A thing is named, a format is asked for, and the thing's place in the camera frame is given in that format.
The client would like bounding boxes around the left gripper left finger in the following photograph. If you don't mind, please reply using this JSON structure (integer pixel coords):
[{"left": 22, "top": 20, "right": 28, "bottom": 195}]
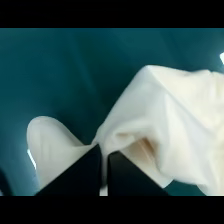
[{"left": 35, "top": 143, "right": 103, "bottom": 197}]

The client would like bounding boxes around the white shirt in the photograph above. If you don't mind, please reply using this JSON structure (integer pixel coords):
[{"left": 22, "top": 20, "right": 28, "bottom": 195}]
[{"left": 26, "top": 64, "right": 224, "bottom": 197}]

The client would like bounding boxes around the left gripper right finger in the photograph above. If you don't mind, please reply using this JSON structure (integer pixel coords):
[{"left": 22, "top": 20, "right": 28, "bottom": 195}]
[{"left": 107, "top": 150, "right": 170, "bottom": 197}]

